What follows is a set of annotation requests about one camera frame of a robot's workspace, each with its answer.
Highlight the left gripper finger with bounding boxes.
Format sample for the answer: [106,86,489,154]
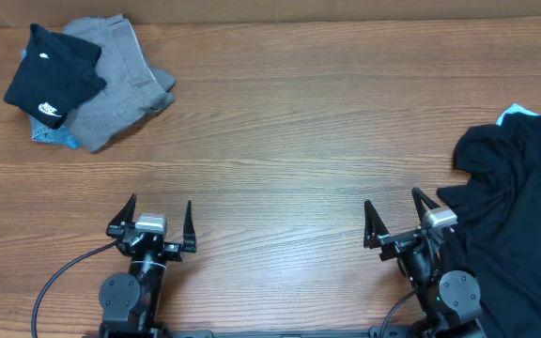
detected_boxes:
[109,193,137,226]
[183,201,196,245]

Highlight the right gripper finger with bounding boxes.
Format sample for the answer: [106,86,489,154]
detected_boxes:
[411,187,440,221]
[363,200,390,249]

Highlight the black t-shirt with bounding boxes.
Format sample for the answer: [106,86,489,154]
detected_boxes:
[437,114,541,337]

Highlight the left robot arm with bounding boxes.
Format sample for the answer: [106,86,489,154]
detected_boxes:
[99,195,197,337]

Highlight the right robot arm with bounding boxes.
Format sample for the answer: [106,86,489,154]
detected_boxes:
[363,188,486,337]

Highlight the folded blue denim garment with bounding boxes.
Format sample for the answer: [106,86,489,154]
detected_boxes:
[29,116,81,149]

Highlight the folded grey trousers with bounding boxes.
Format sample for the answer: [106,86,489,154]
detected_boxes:
[63,14,176,152]

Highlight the light blue t-shirt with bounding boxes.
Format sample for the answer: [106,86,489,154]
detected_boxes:
[495,103,539,126]

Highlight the folded black Nike garment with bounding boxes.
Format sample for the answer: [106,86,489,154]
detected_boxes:
[4,23,106,130]

